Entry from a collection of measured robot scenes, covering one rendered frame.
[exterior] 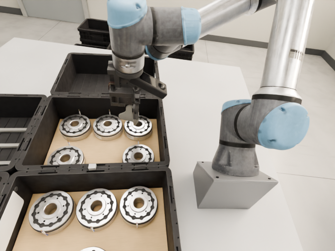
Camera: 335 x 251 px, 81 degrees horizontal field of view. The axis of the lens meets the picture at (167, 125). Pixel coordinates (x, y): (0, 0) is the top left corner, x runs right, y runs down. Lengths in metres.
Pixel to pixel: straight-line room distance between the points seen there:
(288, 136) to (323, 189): 1.61
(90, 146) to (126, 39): 0.42
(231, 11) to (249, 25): 3.05
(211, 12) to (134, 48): 0.28
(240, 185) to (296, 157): 1.59
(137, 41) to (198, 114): 0.68
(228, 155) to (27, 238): 0.58
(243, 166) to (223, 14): 0.44
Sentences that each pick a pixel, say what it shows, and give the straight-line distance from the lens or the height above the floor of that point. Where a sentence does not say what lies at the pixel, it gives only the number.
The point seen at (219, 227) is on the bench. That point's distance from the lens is 0.78.
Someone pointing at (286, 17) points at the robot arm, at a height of 1.26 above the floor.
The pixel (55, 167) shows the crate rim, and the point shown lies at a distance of 0.60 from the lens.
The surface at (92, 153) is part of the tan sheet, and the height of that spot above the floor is 0.83.
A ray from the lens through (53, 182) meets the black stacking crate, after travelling 0.62.
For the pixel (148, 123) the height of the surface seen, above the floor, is 0.86.
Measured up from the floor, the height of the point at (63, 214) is 0.86.
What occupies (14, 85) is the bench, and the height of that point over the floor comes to 0.70.
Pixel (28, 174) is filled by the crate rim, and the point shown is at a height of 0.93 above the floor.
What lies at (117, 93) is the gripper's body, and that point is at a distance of 0.54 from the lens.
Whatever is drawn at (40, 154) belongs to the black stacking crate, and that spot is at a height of 0.86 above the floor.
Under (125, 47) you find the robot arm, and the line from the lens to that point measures 0.45.
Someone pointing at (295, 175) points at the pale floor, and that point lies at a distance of 2.06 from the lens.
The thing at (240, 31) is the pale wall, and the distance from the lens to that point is 3.73.
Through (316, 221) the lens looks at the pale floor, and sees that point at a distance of 1.93.
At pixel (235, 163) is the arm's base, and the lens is 0.64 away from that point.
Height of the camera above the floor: 1.41
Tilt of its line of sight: 47 degrees down
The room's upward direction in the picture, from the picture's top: 9 degrees clockwise
